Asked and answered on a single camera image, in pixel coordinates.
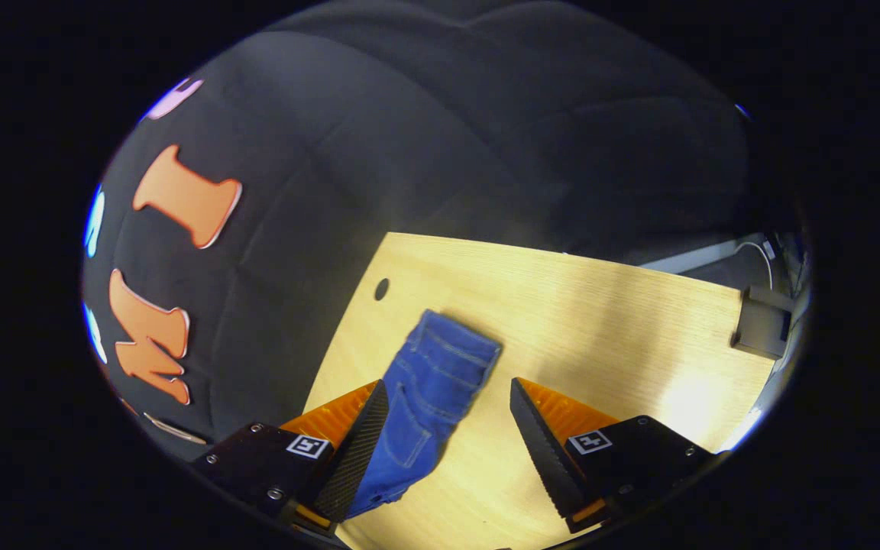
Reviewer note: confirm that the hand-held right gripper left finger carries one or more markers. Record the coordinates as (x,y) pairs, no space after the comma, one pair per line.
(356,458)

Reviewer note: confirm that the grey metal bar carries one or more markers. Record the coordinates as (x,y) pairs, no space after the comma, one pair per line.
(696,256)

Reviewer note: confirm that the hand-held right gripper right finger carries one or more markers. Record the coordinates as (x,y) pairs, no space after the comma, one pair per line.
(543,451)

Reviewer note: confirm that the grey box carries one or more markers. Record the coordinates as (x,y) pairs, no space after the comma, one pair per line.
(761,325)

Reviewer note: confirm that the blue denim jeans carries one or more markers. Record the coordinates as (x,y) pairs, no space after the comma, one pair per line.
(432,382)

